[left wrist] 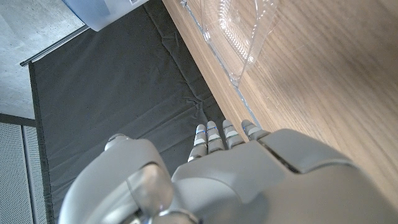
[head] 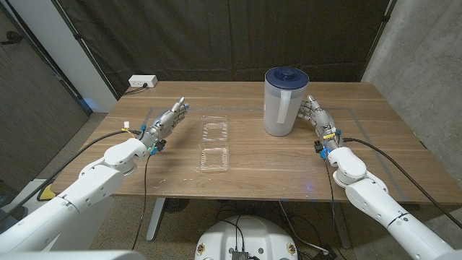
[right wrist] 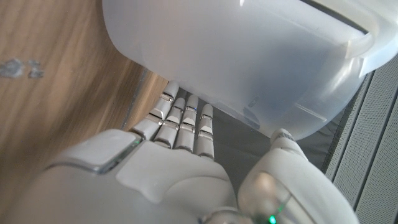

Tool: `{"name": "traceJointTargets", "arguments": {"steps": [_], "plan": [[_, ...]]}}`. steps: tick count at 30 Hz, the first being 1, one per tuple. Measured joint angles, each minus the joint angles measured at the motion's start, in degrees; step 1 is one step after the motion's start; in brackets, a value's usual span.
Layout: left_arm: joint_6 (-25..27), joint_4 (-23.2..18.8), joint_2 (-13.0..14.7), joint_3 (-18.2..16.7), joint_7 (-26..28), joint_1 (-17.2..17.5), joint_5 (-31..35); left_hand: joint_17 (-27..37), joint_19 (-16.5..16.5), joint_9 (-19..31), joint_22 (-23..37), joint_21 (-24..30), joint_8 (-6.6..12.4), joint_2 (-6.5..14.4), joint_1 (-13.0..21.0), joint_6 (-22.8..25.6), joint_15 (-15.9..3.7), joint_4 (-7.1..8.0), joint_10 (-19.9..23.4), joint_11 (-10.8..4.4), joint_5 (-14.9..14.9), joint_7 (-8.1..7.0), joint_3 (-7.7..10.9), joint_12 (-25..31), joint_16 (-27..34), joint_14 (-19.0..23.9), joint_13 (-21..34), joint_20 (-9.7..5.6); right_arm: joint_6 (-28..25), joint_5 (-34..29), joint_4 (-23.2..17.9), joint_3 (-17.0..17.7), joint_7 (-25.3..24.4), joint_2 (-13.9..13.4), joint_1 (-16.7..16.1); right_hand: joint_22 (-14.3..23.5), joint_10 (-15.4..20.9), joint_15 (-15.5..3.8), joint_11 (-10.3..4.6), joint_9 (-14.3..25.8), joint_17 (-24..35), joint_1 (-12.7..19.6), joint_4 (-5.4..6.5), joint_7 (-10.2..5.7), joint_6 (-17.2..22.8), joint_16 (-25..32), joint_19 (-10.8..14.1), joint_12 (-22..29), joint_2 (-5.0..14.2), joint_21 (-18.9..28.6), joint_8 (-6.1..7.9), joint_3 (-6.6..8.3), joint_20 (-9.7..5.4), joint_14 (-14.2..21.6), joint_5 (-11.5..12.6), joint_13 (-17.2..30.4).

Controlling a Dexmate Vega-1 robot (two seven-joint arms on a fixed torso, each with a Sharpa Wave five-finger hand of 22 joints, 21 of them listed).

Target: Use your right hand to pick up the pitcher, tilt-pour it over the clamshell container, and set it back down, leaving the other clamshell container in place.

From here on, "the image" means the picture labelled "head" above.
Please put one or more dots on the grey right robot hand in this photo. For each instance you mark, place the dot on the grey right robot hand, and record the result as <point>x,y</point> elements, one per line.
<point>323,121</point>

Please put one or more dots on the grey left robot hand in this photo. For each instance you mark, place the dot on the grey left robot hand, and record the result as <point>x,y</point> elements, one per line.
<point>164,122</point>

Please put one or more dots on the frosted pitcher with blue lid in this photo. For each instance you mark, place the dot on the frosted pitcher with blue lid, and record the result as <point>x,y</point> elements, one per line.
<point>279,108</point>

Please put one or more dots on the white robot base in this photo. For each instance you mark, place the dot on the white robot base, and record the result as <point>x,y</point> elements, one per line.
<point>245,234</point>

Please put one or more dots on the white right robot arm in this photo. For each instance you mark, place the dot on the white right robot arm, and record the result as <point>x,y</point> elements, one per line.
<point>379,206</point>

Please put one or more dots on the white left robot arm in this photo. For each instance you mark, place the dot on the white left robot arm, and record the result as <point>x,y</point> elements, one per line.
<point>94,184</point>

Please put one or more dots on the clear plastic clamshell container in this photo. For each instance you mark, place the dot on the clear plastic clamshell container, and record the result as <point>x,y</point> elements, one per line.
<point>214,159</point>
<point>214,129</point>

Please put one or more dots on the grey tape outline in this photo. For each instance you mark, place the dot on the grey tape outline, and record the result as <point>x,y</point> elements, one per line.
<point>361,122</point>

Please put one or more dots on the white power strip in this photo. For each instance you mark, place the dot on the white power strip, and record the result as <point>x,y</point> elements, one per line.
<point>142,81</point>

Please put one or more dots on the black round ribbed floor object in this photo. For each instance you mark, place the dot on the black round ribbed floor object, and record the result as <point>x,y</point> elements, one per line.
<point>176,205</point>

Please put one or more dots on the black backdrop curtain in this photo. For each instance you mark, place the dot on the black backdrop curtain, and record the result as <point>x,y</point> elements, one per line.
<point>180,36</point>

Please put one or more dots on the white table leg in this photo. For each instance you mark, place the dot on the white table leg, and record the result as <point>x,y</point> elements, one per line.
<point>155,220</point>

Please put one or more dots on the backdrop stand pole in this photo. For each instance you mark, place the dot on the backdrop stand pole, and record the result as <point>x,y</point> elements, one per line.
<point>379,32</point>
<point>86,50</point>

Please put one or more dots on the grey table leg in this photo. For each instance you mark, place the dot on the grey table leg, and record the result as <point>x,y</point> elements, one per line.
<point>342,231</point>

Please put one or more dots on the yellow and black floor item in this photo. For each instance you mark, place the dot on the yellow and black floor item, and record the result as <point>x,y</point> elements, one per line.
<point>47,191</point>

